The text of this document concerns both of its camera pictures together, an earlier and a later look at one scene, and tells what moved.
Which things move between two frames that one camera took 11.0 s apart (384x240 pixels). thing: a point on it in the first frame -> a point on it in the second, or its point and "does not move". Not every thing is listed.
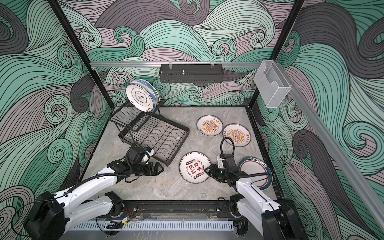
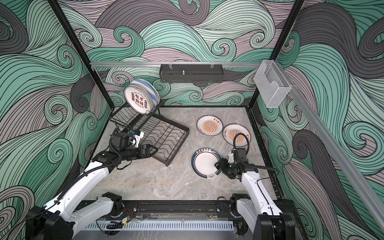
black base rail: [176, 209] does not move
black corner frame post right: [275, 53] does not move
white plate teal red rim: [256, 168] -> [203, 163]
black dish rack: [163, 136] does not move
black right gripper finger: [211, 172] -> [225, 173]
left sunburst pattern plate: [210, 125] does not move
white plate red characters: [192, 167] -> [139, 99]
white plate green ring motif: [139, 97] -> [153, 95]
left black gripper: [155, 173] -> [148, 146]
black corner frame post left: [78, 48] does not move
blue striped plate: [156, 96] does not move
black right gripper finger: [211, 167] -> [218, 164]
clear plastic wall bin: [272, 84] does not move
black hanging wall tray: [191, 73] does not move
